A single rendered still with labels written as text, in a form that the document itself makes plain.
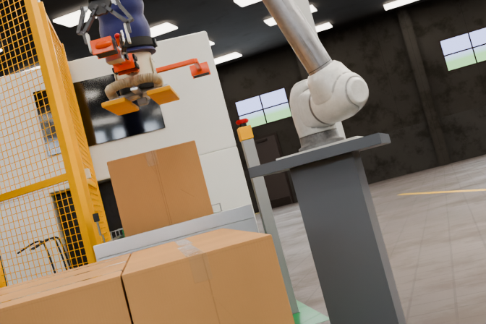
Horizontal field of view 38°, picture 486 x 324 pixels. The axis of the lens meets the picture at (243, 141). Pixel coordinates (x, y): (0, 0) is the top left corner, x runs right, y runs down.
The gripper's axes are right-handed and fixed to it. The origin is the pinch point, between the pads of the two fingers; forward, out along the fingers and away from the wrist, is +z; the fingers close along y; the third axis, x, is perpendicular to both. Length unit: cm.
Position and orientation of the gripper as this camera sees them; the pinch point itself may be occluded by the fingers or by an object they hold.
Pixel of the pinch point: (110, 45)
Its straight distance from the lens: 253.7
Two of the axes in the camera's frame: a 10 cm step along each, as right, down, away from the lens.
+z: 2.5, 9.7, -0.7
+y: -9.7, 2.5, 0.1
